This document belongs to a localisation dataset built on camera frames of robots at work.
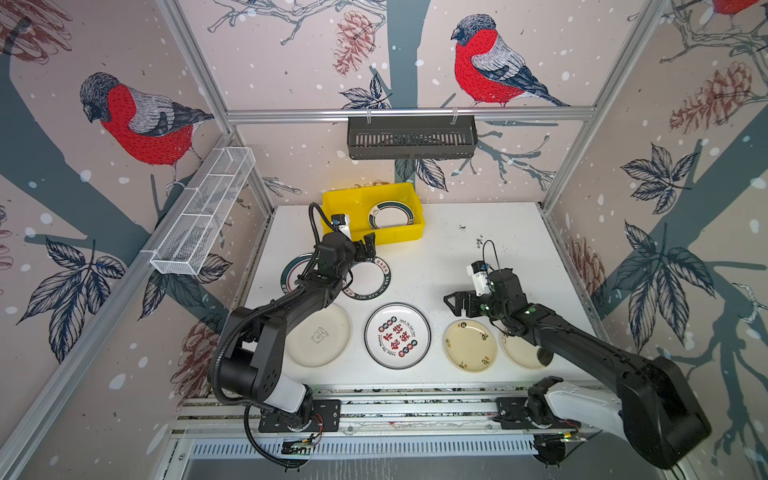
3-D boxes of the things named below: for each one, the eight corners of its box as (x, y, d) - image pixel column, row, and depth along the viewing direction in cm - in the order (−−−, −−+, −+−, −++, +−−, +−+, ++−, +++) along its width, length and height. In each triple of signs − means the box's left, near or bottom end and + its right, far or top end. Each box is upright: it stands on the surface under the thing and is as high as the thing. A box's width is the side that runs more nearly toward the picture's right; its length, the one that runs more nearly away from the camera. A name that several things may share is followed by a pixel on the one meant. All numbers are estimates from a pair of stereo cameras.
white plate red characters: (363, 369, 83) (362, 367, 81) (367, 305, 95) (366, 302, 94) (433, 369, 83) (433, 367, 81) (427, 305, 95) (428, 302, 94)
